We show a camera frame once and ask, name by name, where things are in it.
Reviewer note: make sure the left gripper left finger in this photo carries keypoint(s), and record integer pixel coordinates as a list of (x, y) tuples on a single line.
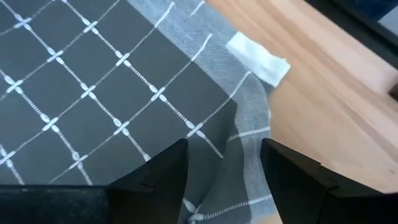
[(158, 189)]

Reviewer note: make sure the black table frame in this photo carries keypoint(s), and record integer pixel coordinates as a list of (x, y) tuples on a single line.
[(357, 28)]

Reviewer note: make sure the dark grey white-checked towel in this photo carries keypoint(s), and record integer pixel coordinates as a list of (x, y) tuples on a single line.
[(93, 93)]

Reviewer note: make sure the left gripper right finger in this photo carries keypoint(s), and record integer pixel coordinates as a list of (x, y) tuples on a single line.
[(292, 186)]

